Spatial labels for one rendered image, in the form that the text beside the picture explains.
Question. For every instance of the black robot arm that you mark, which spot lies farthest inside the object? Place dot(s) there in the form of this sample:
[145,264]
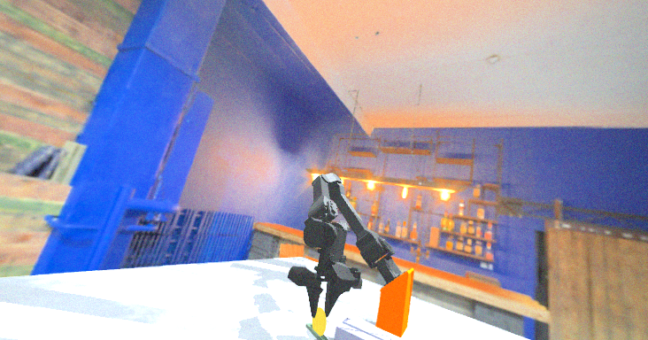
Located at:
[320,233]

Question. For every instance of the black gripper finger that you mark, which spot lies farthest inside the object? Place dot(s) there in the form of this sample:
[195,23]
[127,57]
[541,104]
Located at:
[314,296]
[331,298]

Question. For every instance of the gold coin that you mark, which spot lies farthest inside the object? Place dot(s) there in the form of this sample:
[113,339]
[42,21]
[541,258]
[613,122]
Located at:
[320,322]

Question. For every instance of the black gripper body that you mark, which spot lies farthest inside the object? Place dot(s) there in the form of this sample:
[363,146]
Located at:
[303,276]

